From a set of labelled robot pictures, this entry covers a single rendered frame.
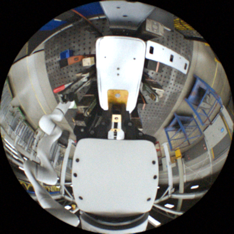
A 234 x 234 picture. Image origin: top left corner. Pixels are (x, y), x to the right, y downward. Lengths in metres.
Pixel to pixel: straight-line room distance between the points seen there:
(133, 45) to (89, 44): 0.43
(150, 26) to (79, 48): 0.57
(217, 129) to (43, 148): 8.30
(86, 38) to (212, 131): 8.36
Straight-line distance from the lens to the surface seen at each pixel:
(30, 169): 0.46
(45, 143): 0.54
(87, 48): 0.72
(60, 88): 0.34
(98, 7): 0.37
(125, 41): 0.38
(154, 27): 0.37
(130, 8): 0.26
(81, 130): 0.48
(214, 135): 8.05
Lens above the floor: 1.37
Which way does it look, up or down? 43 degrees down
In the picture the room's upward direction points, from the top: 178 degrees counter-clockwise
